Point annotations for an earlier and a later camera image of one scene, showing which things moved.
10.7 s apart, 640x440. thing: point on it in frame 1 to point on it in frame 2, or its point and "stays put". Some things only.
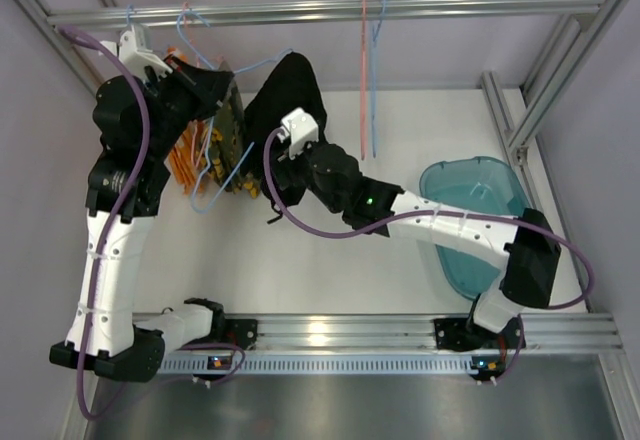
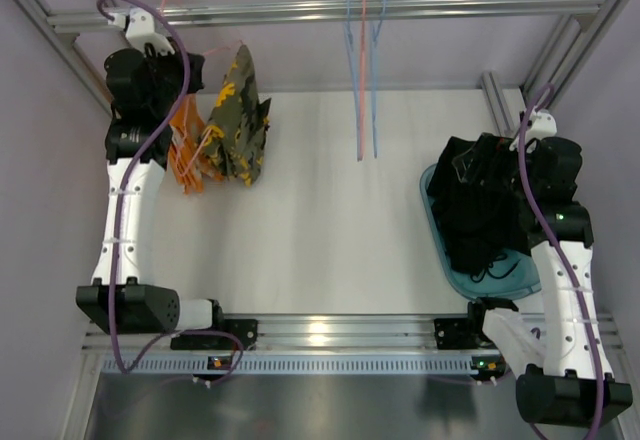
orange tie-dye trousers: (187, 149) stays put
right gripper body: (288, 175) to (493, 152)
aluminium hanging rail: (325, 12) stays put
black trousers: (292, 83) to (480, 222)
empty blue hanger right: (374, 42) stays put
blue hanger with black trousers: (214, 118) to (352, 48)
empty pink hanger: (363, 81) stays put
